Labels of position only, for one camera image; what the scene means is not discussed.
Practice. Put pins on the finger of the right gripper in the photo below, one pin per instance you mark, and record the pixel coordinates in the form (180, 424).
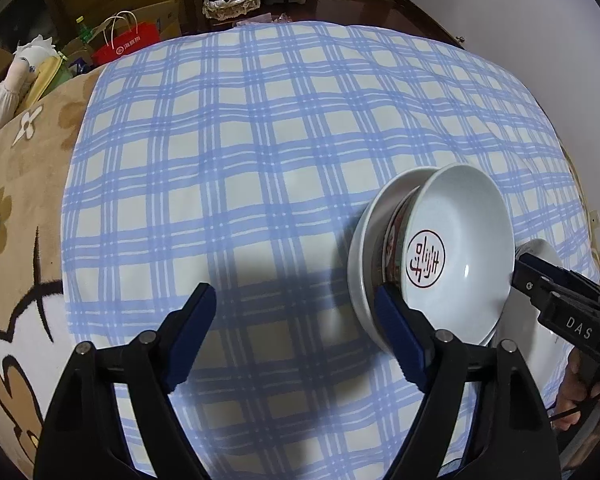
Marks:
(531, 268)

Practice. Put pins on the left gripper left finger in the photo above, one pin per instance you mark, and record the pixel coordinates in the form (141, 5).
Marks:
(82, 435)

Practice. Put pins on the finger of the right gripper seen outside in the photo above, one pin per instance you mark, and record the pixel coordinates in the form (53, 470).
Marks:
(527, 284)

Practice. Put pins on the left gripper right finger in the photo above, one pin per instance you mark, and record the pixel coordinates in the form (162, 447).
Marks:
(510, 435)

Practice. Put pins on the large cherry plate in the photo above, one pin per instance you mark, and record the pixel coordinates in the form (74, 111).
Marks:
(543, 351)

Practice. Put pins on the white bowl red emblem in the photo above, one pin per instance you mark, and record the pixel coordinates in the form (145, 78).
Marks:
(458, 253)

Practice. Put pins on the red rimmed bowl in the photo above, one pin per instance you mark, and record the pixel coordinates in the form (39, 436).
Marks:
(393, 241)

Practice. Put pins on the white cartoon bowl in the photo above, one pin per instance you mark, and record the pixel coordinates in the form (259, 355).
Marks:
(364, 259)

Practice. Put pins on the right hand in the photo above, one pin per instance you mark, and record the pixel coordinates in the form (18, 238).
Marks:
(572, 390)

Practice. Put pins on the blue plaid cloth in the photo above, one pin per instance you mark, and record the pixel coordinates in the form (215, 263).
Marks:
(244, 159)

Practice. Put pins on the red paper bag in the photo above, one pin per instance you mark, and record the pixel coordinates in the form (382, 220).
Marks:
(123, 34)

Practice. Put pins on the wicker basket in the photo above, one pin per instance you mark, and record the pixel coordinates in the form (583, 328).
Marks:
(222, 10)

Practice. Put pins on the cardboard box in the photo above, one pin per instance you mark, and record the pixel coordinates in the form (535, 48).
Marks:
(163, 14)

